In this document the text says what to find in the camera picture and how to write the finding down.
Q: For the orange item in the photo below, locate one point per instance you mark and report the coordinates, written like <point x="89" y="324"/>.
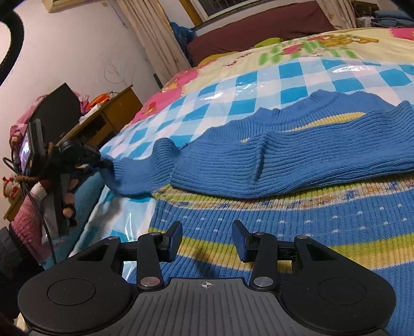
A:
<point x="98" y="98"/>

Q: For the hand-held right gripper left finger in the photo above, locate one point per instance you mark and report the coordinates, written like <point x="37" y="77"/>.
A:
<point x="175" y="240"/>

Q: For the wooden nightstand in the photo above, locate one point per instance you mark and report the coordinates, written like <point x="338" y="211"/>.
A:
<point x="113" y="116"/>

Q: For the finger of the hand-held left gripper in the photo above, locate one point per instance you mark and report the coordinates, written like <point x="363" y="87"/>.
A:
<point x="103" y="161"/>

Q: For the teal cloth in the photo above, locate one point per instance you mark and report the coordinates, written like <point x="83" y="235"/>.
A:
<point x="90" y="194"/>

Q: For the blue plastic bag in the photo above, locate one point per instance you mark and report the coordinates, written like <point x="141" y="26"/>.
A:
<point x="181" y="32"/>

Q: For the blue knitted sweater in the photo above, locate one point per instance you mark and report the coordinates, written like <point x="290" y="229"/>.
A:
<point x="291" y="155"/>

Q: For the person's left forearm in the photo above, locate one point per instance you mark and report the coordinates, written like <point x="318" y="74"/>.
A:
<point x="30" y="223"/>

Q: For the cartoon printed bedsheet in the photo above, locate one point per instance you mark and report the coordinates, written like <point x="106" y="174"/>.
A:
<point x="355" y="48"/>

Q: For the white air conditioner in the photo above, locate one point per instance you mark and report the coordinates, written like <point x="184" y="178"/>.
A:
<point x="60" y="5"/>

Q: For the window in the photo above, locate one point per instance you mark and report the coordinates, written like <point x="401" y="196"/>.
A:
<point x="233" y="6"/>

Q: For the blue checked plastic sheet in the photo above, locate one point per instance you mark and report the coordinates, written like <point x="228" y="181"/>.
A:
<point x="226" y="90"/>

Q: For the green pillow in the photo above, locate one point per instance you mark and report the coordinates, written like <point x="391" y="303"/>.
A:
<point x="267" y="42"/>

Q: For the person's left hand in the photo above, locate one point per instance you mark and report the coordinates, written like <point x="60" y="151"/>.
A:
<point x="68" y="211"/>

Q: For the pink cloth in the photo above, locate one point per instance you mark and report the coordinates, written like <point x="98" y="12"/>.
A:
<point x="19" y="129"/>

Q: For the red white stuffed toy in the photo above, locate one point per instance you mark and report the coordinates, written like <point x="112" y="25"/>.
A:
<point x="9" y="187"/>

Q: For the black box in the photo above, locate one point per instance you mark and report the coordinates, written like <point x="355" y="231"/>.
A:
<point x="58" y="106"/>

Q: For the maroon pillow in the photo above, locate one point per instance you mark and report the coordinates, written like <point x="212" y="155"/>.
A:
<point x="258" y="29"/>

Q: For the beige curtain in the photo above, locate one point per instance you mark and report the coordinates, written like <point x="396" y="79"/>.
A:
<point x="336" y="13"/>
<point x="155" y="38"/>

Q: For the blue folded cloth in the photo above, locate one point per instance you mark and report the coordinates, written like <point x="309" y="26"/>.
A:
<point x="391" y="18"/>

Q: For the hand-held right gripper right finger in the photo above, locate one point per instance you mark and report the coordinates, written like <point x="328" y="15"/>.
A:
<point x="240" y="240"/>

